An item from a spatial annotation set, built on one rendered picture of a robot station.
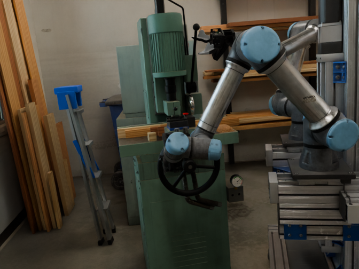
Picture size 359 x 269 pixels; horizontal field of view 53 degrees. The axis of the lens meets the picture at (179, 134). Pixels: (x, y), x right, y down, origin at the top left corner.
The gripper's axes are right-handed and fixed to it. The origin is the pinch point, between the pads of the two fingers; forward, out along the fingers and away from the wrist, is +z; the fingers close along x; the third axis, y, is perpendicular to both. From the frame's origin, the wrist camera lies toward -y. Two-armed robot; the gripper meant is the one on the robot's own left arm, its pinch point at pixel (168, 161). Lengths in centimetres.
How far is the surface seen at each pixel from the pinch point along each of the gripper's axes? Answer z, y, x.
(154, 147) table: 19.6, -13.0, -3.1
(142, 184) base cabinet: 28.6, 2.8, -10.8
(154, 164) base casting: 24.0, -5.3, -4.0
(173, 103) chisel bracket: 20.4, -34.9, 10.1
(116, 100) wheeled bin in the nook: 178, -111, -18
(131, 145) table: 18.5, -14.8, -13.8
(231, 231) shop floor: 121, 30, 53
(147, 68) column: 31, -63, 1
